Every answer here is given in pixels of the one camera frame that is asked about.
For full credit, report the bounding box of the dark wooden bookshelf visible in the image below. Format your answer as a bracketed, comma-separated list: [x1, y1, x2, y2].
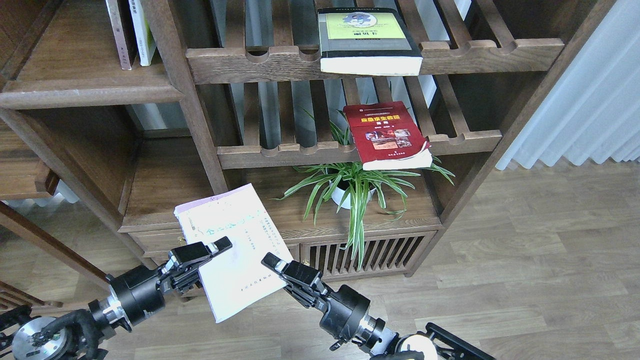
[1, 0, 615, 279]

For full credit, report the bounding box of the green and black book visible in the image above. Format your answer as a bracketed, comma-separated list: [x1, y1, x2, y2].
[317, 7, 423, 76]

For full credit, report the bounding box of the red cover book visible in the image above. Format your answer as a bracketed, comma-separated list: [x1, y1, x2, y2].
[343, 101, 433, 171]

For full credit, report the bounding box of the green spider plant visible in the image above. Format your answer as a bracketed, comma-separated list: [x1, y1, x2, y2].
[272, 107, 457, 271]

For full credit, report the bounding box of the white plant pot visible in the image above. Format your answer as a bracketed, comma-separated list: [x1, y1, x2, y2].
[331, 180, 377, 214]

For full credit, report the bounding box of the white curtain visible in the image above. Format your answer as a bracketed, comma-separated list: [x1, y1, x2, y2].
[496, 0, 640, 171]

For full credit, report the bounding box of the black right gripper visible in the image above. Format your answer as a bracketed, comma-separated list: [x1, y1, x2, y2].
[262, 252, 371, 343]

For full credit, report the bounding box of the white green upright book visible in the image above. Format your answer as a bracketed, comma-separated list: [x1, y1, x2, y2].
[128, 0, 157, 67]

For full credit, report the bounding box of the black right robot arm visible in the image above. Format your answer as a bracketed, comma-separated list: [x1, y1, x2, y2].
[262, 252, 494, 360]

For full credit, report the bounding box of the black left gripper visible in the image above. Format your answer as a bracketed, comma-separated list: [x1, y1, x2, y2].
[107, 236, 233, 328]

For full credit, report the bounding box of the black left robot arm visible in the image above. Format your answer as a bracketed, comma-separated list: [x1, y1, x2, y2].
[1, 237, 233, 360]

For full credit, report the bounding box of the white lavender book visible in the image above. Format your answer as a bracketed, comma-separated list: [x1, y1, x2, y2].
[174, 184, 293, 322]

